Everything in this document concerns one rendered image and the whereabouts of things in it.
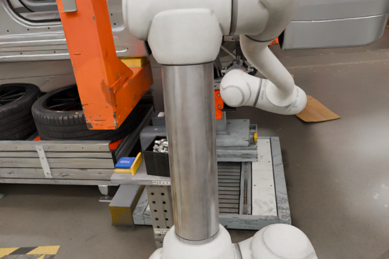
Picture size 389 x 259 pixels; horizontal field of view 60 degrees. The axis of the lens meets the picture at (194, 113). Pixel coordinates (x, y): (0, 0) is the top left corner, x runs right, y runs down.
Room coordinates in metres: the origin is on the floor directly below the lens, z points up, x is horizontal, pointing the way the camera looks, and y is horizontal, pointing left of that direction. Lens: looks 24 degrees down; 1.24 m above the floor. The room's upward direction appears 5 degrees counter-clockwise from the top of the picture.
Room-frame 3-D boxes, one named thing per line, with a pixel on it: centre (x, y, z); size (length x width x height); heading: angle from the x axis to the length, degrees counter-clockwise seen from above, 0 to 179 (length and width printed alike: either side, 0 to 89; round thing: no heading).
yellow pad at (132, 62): (2.08, 0.35, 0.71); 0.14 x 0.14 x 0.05; 79
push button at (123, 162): (1.25, 0.32, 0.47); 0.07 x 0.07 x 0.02; 79
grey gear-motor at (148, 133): (1.82, 0.20, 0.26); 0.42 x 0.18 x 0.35; 169
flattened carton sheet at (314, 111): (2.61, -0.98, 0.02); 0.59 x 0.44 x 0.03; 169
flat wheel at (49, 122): (2.08, 0.71, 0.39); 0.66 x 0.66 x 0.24
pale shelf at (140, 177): (1.22, 0.15, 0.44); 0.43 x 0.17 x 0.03; 79
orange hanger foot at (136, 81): (1.91, 0.38, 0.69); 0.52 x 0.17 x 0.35; 169
